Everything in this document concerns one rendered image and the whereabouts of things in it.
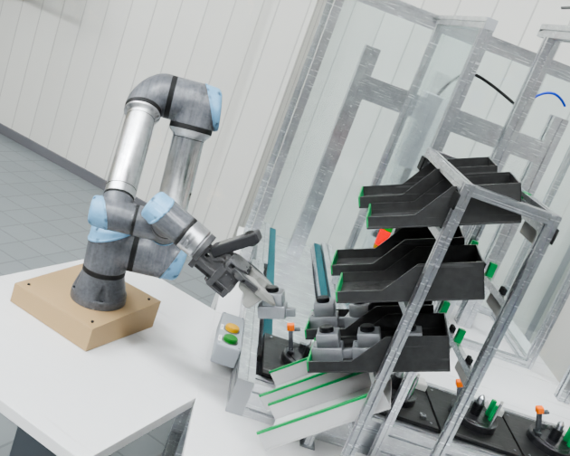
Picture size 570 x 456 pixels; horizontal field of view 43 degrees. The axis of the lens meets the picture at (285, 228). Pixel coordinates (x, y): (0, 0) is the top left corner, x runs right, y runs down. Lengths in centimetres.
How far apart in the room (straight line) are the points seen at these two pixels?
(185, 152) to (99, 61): 419
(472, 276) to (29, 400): 99
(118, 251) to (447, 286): 92
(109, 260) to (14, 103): 483
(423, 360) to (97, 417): 74
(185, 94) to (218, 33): 353
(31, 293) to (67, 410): 43
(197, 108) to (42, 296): 65
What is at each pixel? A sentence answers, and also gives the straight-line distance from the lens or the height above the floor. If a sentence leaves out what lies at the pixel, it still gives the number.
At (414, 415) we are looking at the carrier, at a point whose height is 97.
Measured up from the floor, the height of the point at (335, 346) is 124.
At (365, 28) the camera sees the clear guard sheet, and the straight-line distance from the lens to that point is 311.
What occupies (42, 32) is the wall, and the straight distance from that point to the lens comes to 651.
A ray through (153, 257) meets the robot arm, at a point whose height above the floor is 112.
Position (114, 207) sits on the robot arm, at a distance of 172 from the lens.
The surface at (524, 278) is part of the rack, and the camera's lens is 139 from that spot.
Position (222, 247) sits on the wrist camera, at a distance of 161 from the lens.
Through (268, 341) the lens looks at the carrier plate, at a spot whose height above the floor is 97.
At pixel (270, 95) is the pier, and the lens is 496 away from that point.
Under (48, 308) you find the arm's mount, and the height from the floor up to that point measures 91.
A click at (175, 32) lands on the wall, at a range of 564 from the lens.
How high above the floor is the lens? 183
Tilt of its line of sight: 16 degrees down
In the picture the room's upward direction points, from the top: 21 degrees clockwise
